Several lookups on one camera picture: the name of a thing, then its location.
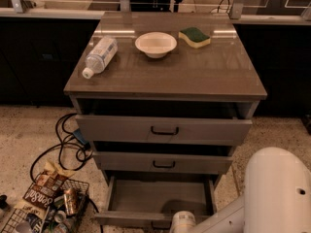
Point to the grey bottom drawer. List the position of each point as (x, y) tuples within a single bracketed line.
[(152, 204)]

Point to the grey drawer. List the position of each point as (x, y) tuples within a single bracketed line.
[(161, 162), (164, 130), (152, 204)]

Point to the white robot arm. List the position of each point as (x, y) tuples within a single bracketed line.
[(276, 199)]

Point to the grey drawer cabinet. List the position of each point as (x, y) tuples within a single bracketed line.
[(216, 81)]

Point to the grey top drawer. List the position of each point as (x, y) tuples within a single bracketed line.
[(164, 130)]

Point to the grey middle drawer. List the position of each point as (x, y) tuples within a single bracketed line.
[(161, 162)]

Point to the white bowl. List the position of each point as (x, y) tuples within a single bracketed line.
[(155, 44)]

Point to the clear plastic water bottle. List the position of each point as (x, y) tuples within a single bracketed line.
[(100, 56)]

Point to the blue power plug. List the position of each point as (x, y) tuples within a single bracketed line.
[(79, 137)]

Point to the green yellow sponge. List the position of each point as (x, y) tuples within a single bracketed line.
[(194, 37)]

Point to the brown drink can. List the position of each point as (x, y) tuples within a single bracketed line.
[(71, 201)]

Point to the brown snack bag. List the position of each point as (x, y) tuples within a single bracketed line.
[(42, 192)]

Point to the black wire basket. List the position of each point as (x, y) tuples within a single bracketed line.
[(56, 220)]

